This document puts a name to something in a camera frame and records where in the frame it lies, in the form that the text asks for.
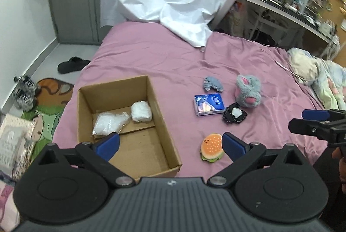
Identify white plastic bag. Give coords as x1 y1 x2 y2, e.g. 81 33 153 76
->
92 112 130 137

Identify person's right hand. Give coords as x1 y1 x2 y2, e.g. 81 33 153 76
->
332 147 346 184

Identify pink bed sheet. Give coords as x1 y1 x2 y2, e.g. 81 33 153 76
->
53 23 326 187

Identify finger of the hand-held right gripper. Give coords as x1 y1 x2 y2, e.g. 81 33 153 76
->
288 118 328 138
302 109 331 121

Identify hamburger plush toy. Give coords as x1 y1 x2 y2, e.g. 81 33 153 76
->
200 133 224 163

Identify floral quilt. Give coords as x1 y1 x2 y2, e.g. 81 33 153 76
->
287 48 346 111

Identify grey and pink plush toy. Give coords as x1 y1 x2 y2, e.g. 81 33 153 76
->
234 74 262 108

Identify white cable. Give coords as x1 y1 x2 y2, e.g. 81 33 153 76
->
274 60 314 86

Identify cork board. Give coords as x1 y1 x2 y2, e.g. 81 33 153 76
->
328 0 346 30

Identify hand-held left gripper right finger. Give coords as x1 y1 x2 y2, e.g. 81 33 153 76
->
207 132 315 189

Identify pink cloth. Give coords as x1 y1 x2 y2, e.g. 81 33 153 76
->
0 181 21 232

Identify cardboard box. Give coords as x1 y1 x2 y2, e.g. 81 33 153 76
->
77 75 182 182

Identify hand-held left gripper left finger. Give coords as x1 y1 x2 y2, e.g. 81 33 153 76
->
28 132 136 189

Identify blue-grey fluffy cloth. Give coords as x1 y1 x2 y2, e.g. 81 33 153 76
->
203 76 225 93

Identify black slipper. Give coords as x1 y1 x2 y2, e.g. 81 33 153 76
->
57 57 92 74

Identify cartoon floor mat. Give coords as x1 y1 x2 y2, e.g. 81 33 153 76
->
21 79 75 141

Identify black frilly pouch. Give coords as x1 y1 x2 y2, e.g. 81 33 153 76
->
222 103 248 124

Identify zebra plush slippers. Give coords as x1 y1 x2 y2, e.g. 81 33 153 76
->
12 75 42 110

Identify white desk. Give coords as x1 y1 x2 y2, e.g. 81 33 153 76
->
211 0 340 60

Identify white wrapped packet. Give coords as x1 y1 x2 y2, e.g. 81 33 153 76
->
131 101 152 123

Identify blue tissue packet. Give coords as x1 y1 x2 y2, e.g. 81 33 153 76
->
194 93 226 116

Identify patterned gift bag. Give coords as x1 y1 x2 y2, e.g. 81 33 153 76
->
0 113 37 182

